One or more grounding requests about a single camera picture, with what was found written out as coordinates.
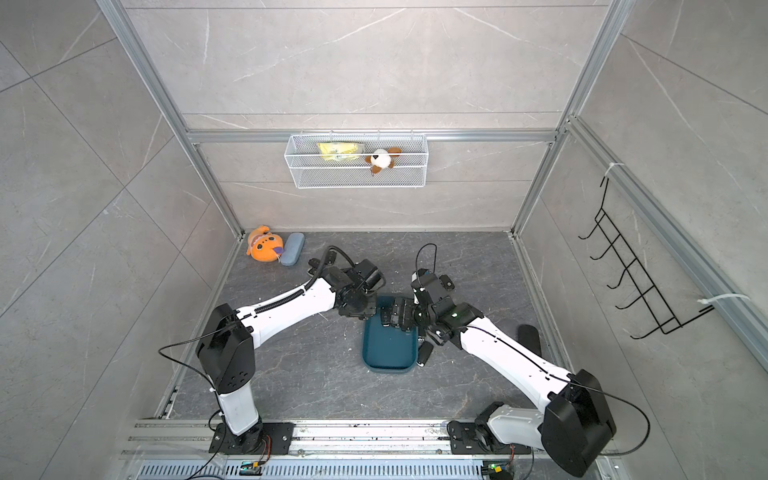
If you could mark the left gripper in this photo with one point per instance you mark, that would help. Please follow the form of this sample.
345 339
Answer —
370 309

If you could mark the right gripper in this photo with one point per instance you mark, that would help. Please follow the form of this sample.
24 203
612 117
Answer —
406 317

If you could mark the teal storage tray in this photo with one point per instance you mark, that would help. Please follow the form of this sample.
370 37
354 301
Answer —
387 349

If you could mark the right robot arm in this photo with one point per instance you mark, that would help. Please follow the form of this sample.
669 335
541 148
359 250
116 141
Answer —
570 418

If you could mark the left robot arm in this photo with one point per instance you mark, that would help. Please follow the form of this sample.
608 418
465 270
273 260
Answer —
226 350

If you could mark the blue glasses case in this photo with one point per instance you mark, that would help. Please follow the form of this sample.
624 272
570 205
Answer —
292 249

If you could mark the orange plush toy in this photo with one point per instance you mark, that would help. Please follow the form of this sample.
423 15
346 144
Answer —
264 246

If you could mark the black oval object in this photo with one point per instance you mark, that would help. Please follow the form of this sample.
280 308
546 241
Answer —
528 336

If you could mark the brown white plush dog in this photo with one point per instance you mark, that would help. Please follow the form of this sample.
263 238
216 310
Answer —
382 159

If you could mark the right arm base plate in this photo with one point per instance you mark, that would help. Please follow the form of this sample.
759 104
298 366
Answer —
467 438

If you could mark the white wire basket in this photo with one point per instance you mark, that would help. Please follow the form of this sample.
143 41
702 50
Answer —
310 171

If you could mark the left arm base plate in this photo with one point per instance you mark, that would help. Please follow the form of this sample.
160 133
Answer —
273 438

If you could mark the aluminium mounting rail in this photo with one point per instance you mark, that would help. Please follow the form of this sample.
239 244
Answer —
323 438

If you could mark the black wall hook rack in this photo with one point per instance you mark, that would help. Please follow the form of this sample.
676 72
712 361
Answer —
634 273

